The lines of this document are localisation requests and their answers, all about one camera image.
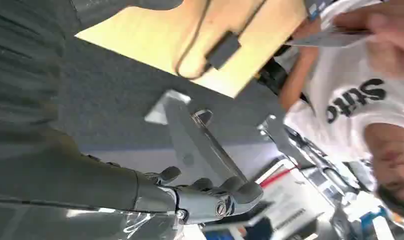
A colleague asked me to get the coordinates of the red cable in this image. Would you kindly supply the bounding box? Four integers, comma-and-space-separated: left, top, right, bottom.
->
260, 166, 298, 189

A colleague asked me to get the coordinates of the clear plastic wrap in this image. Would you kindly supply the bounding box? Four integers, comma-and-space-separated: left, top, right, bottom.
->
65, 207, 179, 240

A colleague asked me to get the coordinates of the black adapter box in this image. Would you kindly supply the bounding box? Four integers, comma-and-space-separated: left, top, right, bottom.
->
205, 31, 242, 71

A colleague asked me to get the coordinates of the black armrest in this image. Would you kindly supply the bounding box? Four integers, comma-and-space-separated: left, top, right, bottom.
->
256, 56, 289, 98

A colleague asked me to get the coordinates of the person's hand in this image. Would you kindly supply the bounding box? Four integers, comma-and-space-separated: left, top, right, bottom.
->
333, 2, 404, 81

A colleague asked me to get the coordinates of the person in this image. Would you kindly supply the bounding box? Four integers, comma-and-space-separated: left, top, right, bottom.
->
278, 0, 404, 233

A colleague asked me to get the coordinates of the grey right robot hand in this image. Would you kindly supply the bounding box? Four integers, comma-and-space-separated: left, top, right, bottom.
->
0, 129, 264, 226

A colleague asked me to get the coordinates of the black cable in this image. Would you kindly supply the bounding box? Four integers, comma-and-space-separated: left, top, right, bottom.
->
174, 0, 269, 81

